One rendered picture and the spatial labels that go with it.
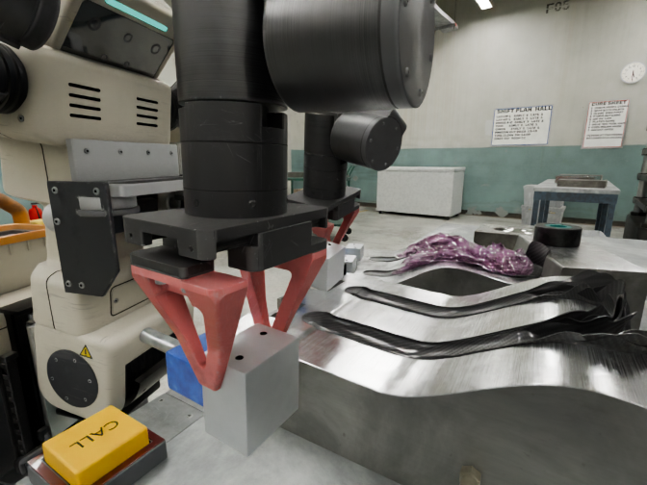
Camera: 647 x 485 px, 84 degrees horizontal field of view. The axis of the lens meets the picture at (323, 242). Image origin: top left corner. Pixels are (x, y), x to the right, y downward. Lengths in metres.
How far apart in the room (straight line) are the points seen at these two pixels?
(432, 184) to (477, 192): 1.06
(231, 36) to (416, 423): 0.30
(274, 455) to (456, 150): 7.54
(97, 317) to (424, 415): 0.53
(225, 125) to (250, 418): 0.16
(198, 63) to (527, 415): 0.29
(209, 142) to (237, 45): 0.05
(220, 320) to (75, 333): 0.53
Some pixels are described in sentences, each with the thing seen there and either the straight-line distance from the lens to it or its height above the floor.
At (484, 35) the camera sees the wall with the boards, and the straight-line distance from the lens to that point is 8.00.
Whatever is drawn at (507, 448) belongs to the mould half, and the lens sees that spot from 0.32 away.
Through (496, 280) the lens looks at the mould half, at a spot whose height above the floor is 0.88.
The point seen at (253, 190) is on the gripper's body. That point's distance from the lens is 0.19.
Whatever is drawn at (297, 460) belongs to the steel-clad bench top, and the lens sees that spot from 0.39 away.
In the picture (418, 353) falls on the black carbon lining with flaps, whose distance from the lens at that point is 0.40.
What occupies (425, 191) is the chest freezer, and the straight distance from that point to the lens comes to 7.07.
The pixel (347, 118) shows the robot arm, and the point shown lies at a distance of 0.42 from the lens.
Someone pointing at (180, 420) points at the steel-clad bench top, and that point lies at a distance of 0.46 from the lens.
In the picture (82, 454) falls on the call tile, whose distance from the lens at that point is 0.40.
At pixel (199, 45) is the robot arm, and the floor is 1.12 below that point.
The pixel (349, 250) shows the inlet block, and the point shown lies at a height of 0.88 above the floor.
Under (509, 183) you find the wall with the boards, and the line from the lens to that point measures 7.59.
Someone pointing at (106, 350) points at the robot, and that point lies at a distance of 0.67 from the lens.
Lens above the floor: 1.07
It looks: 13 degrees down
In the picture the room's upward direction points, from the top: straight up
